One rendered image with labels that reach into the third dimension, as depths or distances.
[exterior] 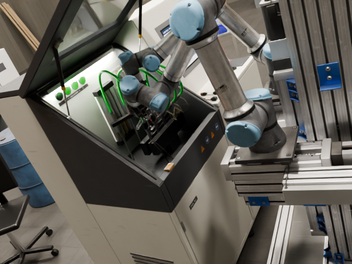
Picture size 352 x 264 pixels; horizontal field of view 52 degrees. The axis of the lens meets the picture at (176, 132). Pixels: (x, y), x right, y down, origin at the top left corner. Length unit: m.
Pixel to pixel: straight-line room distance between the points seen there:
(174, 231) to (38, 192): 2.37
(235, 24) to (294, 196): 0.89
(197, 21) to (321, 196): 0.74
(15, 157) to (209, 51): 2.90
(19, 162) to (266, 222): 2.38
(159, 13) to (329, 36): 1.23
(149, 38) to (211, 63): 1.04
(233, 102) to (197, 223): 0.87
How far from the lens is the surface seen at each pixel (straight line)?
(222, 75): 1.20
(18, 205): 3.26
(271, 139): 1.43
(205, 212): 1.99
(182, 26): 1.16
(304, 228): 2.29
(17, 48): 13.17
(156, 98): 1.39
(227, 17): 1.84
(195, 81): 2.38
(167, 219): 1.78
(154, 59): 1.64
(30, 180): 3.92
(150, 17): 2.29
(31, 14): 13.27
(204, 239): 2.01
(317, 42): 1.43
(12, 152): 3.80
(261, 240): 2.57
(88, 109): 2.06
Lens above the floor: 1.83
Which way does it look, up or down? 26 degrees down
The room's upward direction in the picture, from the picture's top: 22 degrees counter-clockwise
